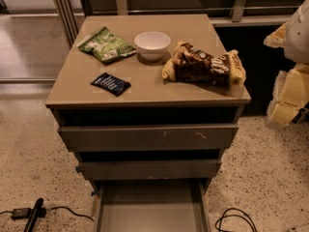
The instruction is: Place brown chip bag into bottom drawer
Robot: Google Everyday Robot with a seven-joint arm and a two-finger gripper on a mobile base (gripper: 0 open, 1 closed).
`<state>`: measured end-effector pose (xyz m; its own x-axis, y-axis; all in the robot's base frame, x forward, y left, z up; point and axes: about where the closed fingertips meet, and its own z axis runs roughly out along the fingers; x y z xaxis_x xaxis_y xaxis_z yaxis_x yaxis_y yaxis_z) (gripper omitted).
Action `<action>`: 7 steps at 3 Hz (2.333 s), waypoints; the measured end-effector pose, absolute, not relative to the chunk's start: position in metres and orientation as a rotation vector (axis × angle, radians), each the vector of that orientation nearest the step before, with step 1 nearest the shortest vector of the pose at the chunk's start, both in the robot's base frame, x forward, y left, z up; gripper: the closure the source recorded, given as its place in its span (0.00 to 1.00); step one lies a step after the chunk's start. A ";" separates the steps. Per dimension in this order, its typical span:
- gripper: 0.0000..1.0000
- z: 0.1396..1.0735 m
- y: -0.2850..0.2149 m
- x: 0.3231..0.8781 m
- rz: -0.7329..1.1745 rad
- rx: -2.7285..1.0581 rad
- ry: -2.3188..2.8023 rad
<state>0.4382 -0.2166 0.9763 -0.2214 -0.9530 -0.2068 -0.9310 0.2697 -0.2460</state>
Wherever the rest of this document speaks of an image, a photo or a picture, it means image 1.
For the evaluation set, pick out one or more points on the white bowl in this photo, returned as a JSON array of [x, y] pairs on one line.
[[152, 45]]

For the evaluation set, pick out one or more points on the black bar on floor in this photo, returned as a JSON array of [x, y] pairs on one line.
[[36, 212]]

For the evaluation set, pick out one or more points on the black power adapter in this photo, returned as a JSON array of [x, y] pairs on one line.
[[21, 213]]

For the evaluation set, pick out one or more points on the brown chip bag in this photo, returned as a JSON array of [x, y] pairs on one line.
[[192, 65]]

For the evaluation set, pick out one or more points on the grey object on floor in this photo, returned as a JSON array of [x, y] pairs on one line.
[[302, 115]]

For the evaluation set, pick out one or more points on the dark blue snack packet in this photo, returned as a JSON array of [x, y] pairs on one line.
[[111, 84]]

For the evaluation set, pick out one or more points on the grey middle drawer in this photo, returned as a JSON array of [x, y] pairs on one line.
[[148, 170]]

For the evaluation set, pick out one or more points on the metal wall shelf frame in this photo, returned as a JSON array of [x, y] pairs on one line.
[[222, 12]]

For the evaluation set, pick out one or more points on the green chip bag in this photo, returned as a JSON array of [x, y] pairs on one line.
[[105, 46]]

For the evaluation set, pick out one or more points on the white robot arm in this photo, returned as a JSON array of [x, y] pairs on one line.
[[296, 46]]

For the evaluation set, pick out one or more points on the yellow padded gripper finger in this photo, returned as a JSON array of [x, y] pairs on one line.
[[290, 94], [277, 38]]

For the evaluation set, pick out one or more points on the grey open bottom drawer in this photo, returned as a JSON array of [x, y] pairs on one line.
[[152, 206]]

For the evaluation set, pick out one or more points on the grey top drawer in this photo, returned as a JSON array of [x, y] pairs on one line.
[[148, 138]]

